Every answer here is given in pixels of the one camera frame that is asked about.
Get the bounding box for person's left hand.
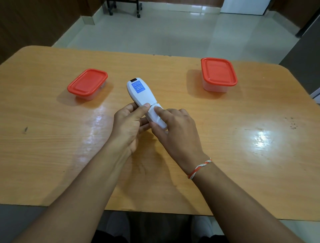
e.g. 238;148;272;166
109;102;152;157

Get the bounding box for person's right hand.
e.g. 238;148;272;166
149;106;211;175

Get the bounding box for white remote control blue label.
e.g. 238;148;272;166
126;78;168;130

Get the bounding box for person's right forearm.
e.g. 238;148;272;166
186;159;307;243

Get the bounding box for person's left forearm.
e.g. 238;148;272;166
12;137;133;243

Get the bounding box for shallow red-lidded plastic container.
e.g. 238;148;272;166
67;69;109;101

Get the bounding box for deep red-lidded plastic container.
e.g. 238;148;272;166
200;57;238;93

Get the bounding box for person's black trousers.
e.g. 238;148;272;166
90;211;225;243

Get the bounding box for white door panel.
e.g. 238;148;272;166
220;0;272;15

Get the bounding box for white box-shaped object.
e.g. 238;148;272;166
310;87;320;104

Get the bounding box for dark grey cabinet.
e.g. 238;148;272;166
278;10;320;96

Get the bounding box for red and white thread bracelet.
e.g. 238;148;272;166
187;158;212;180

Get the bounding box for black wheeled metal frame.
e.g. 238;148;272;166
105;0;142;18

